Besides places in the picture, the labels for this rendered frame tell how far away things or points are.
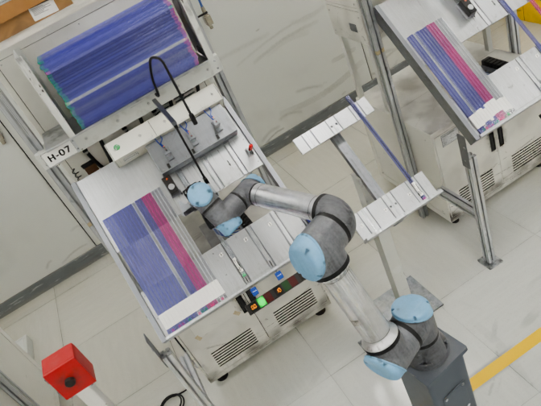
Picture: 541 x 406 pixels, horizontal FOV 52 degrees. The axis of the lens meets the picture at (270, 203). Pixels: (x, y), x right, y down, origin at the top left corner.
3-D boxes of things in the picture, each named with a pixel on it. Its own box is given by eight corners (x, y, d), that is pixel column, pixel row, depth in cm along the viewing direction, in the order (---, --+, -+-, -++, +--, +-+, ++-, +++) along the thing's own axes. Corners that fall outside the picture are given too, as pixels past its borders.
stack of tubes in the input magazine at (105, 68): (201, 63, 209) (168, -6, 193) (81, 130, 201) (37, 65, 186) (192, 55, 219) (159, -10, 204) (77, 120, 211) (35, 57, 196)
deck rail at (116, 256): (170, 340, 206) (167, 340, 200) (165, 343, 205) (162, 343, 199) (80, 186, 221) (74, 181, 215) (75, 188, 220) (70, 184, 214)
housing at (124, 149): (225, 113, 231) (223, 97, 217) (122, 173, 223) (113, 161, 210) (216, 97, 232) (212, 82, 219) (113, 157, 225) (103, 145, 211)
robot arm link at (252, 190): (365, 189, 148) (243, 165, 182) (344, 217, 143) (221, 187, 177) (377, 221, 155) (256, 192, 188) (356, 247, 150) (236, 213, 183)
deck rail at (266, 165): (320, 242, 216) (322, 240, 210) (315, 246, 216) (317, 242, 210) (225, 101, 231) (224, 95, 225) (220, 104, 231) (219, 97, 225)
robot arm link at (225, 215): (253, 211, 174) (229, 186, 174) (230, 235, 169) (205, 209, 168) (245, 217, 181) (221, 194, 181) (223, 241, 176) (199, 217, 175)
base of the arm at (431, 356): (460, 347, 174) (454, 328, 168) (427, 379, 169) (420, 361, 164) (423, 323, 185) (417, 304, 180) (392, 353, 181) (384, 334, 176)
